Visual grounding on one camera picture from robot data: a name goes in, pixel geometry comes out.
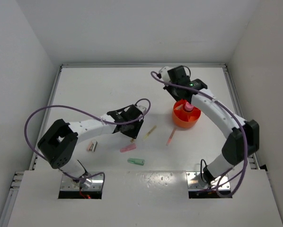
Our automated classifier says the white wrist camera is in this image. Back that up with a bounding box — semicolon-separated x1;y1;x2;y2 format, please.
159;66;171;82
137;105;147;114

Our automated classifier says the yellow highlighter pen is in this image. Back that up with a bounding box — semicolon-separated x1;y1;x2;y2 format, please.
143;125;157;140

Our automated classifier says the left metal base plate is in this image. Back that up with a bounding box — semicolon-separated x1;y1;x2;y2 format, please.
60;172;105;192

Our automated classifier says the orange round divided container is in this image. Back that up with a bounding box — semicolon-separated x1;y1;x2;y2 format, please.
172;99;201;129

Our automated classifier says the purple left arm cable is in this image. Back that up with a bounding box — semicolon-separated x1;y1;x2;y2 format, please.
24;98;152;190

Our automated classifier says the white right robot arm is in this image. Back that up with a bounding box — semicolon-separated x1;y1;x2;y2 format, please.
157;65;259;184

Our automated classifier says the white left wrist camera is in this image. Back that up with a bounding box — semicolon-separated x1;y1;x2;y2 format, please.
137;105;147;114

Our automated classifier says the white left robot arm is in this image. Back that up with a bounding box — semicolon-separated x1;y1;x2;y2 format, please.
37;104;146;182

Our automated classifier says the metal base plate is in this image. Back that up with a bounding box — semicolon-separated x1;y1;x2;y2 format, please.
60;172;105;192
186;171;230;192

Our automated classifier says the pink round eraser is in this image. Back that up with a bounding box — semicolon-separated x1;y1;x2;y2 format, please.
183;102;194;112

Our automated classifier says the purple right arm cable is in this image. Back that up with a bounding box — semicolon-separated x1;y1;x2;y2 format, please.
150;70;249;198

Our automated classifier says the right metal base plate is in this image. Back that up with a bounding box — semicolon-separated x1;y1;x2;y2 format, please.
186;171;230;192

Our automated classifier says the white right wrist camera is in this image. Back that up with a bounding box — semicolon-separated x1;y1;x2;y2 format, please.
159;66;171;82

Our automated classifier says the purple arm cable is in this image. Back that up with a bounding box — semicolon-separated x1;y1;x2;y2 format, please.
24;98;152;190
150;70;249;198

